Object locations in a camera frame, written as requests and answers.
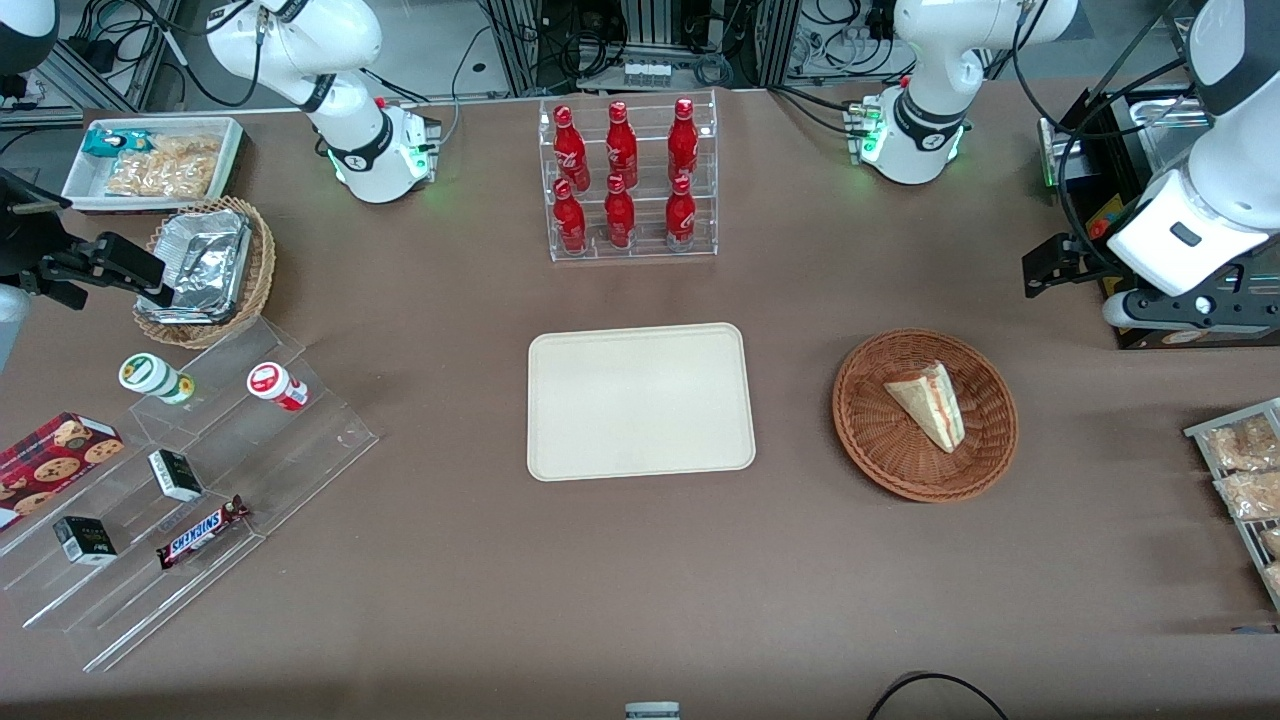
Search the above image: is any red cookie box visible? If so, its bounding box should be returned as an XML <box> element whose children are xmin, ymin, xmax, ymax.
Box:
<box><xmin>0</xmin><ymin>412</ymin><xmax>126</xmax><ymax>532</ymax></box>

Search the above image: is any triangular sandwich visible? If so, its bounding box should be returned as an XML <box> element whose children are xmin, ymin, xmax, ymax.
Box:
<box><xmin>884</xmin><ymin>361</ymin><xmax>967</xmax><ymax>454</ymax></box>

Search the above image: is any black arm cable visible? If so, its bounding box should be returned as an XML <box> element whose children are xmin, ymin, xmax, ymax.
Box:
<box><xmin>1010</xmin><ymin>0</ymin><xmax>1201</xmax><ymax>283</ymax></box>

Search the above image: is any aluminium foil container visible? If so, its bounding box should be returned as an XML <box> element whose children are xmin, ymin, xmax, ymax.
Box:
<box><xmin>138</xmin><ymin>208</ymin><xmax>253</xmax><ymax>324</ymax></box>

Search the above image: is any clear bag of chips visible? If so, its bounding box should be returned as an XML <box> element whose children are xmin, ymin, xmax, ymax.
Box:
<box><xmin>105</xmin><ymin>134</ymin><xmax>223</xmax><ymax>199</ymax></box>

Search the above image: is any oval tan wicker basket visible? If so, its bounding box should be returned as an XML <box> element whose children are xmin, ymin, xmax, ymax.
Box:
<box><xmin>133</xmin><ymin>196</ymin><xmax>277</xmax><ymax>350</ymax></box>

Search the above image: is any Snickers chocolate bar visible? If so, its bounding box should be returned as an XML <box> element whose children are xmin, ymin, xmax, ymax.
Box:
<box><xmin>156</xmin><ymin>495</ymin><xmax>251</xmax><ymax>571</ymax></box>

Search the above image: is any cream rectangular tray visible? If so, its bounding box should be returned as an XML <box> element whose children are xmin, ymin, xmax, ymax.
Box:
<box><xmin>527</xmin><ymin>322</ymin><xmax>757</xmax><ymax>483</ymax></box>

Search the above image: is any steel warmer pan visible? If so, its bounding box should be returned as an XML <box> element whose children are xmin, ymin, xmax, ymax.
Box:
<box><xmin>1138</xmin><ymin>90</ymin><xmax>1217</xmax><ymax>173</ymax></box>

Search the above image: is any clear acrylic stepped display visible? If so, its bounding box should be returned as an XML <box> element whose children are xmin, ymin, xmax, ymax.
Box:
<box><xmin>0</xmin><ymin>318</ymin><xmax>379</xmax><ymax>673</ymax></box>

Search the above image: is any clear acrylic bottle rack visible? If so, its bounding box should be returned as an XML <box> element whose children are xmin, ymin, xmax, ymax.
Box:
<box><xmin>538</xmin><ymin>90</ymin><xmax>719</xmax><ymax>263</ymax></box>

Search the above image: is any metal equipment rack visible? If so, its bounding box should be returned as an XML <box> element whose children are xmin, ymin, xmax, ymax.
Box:
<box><xmin>478</xmin><ymin>0</ymin><xmax>803</xmax><ymax>97</ymax></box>

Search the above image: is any red cola bottle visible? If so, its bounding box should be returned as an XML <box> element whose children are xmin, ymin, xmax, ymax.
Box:
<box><xmin>667</xmin><ymin>97</ymin><xmax>700</xmax><ymax>181</ymax></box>
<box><xmin>552</xmin><ymin>178</ymin><xmax>589</xmax><ymax>254</ymax></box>
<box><xmin>553</xmin><ymin>104</ymin><xmax>591</xmax><ymax>185</ymax></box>
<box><xmin>603</xmin><ymin>174</ymin><xmax>637</xmax><ymax>250</ymax></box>
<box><xmin>664</xmin><ymin>174</ymin><xmax>698</xmax><ymax>252</ymax></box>
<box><xmin>605</xmin><ymin>100</ymin><xmax>639</xmax><ymax>183</ymax></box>

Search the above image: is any teal snack packet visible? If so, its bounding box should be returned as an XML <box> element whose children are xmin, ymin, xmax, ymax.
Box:
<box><xmin>82</xmin><ymin>128</ymin><xmax>157</xmax><ymax>160</ymax></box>

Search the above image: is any clear bag of bread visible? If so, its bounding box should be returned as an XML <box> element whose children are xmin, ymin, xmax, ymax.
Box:
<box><xmin>1214</xmin><ymin>470</ymin><xmax>1280</xmax><ymax>522</ymax></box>
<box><xmin>1203</xmin><ymin>414</ymin><xmax>1280</xmax><ymax>472</ymax></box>

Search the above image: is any small black carton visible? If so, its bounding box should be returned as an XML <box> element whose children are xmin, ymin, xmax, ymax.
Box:
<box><xmin>148</xmin><ymin>449</ymin><xmax>205</xmax><ymax>503</ymax></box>
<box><xmin>52</xmin><ymin>516</ymin><xmax>119</xmax><ymax>567</ymax></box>

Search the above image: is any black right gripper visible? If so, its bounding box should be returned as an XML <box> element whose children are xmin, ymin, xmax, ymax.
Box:
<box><xmin>0</xmin><ymin>168</ymin><xmax>168</xmax><ymax>311</ymax></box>

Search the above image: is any red lidded white cup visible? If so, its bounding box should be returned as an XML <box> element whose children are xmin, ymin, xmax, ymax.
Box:
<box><xmin>247</xmin><ymin>362</ymin><xmax>310</xmax><ymax>412</ymax></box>

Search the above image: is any round brown wicker basket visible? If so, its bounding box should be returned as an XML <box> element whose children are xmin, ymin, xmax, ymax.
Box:
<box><xmin>832</xmin><ymin>328</ymin><xmax>1020</xmax><ymax>503</ymax></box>

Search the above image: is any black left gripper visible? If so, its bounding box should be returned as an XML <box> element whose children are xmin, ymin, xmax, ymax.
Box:
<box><xmin>1022</xmin><ymin>234</ymin><xmax>1113</xmax><ymax>300</ymax></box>

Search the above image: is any black table cable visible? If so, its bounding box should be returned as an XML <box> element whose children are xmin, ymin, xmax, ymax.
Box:
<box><xmin>866</xmin><ymin>672</ymin><xmax>1009</xmax><ymax>720</ymax></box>

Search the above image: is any grey wire rack tray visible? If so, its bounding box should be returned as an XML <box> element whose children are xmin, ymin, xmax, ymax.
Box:
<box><xmin>1184</xmin><ymin>398</ymin><xmax>1280</xmax><ymax>611</ymax></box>

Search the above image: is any white plastic snack bin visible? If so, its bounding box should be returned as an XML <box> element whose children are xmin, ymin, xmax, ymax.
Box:
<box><xmin>60</xmin><ymin>116</ymin><xmax>246</xmax><ymax>213</ymax></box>

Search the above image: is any black food warmer machine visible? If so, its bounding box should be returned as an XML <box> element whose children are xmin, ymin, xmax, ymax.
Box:
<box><xmin>1038</xmin><ymin>85</ymin><xmax>1280</xmax><ymax>350</ymax></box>

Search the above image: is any green lidded white cup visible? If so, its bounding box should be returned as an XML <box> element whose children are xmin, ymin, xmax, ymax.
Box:
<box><xmin>118</xmin><ymin>352</ymin><xmax>196</xmax><ymax>406</ymax></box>

